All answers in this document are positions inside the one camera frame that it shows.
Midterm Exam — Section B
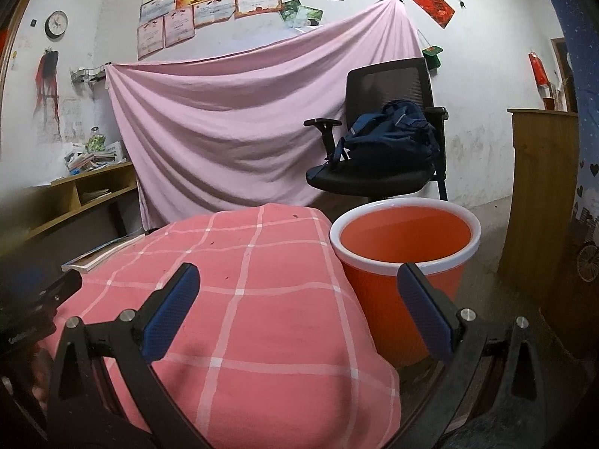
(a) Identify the red tassel wall ornament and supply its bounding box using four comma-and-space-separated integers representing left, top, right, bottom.
33, 49, 62, 117

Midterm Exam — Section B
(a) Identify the blue backpack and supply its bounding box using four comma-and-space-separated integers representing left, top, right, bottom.
325, 100, 441, 174

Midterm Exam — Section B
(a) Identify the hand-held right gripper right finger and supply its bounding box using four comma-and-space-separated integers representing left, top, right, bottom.
397, 262, 547, 449

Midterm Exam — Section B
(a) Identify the blue printed curtain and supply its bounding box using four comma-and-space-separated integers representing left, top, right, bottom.
531, 0, 599, 361

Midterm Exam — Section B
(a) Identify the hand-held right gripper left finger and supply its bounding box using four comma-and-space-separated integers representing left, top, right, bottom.
46, 263, 207, 449

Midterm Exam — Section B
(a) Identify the stack of books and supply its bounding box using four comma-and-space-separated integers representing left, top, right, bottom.
66, 149, 118, 172

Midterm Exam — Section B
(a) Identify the orange plastic bucket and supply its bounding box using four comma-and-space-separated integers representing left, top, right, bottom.
329, 199, 482, 368

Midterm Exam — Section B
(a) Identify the wooden cabinet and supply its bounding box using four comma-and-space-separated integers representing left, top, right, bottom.
497, 107, 581, 305

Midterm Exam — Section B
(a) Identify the black office chair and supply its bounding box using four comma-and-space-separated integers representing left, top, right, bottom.
303, 58, 449, 202

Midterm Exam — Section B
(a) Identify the red paper poster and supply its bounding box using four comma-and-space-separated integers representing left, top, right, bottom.
411, 0, 456, 29

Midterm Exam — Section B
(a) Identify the glass jar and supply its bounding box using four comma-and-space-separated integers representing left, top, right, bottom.
86, 126, 108, 153

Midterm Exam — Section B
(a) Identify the red hanging ornament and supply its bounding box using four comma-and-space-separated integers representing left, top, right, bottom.
529, 52, 551, 88

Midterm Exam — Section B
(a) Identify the blue cover book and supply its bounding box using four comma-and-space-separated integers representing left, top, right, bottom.
62, 234, 143, 274

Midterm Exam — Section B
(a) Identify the round wall clock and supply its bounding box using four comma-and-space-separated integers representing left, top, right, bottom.
45, 10, 69, 38

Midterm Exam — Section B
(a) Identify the wooden shelf unit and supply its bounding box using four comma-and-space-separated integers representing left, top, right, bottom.
0, 161, 141, 263

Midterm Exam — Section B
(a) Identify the wooden framed picture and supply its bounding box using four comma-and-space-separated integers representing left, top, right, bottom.
550, 37, 579, 113

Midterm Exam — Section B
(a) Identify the group of wall certificates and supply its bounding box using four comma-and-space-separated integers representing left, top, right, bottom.
137, 0, 307, 61

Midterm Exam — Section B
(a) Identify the green hanging ornament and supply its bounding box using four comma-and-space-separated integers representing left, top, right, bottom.
421, 46, 445, 69

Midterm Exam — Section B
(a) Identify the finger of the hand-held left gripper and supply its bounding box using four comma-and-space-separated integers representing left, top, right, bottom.
40, 271, 83, 312

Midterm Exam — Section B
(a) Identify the pink hanging sheet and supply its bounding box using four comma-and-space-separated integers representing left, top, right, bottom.
105, 0, 429, 235

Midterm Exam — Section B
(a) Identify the metal wall rack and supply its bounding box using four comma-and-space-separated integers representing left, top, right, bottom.
71, 66, 109, 86

